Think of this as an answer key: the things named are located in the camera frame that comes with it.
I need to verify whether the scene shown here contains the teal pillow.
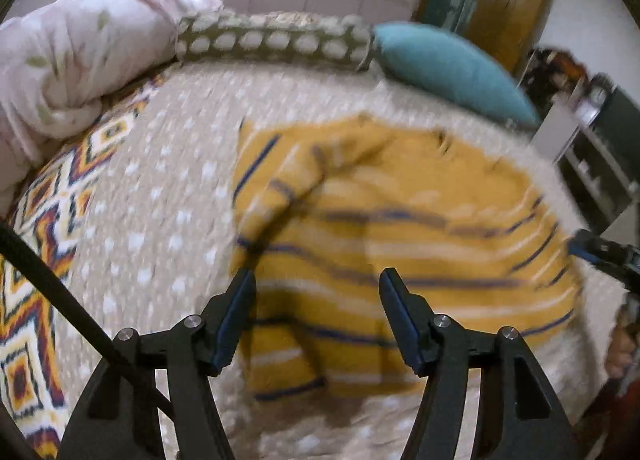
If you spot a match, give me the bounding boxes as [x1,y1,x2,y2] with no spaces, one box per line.
[372,22,542,128]

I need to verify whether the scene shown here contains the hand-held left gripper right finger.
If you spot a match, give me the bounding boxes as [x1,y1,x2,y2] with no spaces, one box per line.
[378,267,582,460]

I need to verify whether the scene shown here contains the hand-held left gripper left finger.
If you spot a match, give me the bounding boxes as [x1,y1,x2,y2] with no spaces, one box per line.
[58,268,257,460]

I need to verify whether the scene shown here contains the black cable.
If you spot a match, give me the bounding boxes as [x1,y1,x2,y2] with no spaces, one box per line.
[0,222,176,421]

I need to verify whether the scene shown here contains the green dotted pillow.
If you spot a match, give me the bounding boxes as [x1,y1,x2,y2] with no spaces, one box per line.
[175,10,377,72]

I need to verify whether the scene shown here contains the yellow striped small shirt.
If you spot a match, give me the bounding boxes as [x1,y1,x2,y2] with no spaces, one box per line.
[229,113,585,402]

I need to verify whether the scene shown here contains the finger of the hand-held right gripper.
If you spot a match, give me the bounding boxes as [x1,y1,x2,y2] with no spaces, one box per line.
[569,229,640,294]

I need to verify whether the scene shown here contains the beige dotted blanket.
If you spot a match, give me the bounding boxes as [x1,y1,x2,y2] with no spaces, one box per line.
[50,61,608,460]

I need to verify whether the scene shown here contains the pink floral quilt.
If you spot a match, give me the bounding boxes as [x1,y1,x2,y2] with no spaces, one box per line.
[0,0,224,213]

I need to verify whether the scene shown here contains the geometric patterned blanket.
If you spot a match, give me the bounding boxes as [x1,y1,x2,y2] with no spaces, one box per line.
[0,74,168,460]

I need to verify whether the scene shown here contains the cluttered shelf unit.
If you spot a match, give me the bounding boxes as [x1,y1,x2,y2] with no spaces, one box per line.
[520,46,640,241]

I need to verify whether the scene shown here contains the person's right hand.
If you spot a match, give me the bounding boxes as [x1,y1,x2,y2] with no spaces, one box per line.
[603,293,640,383]

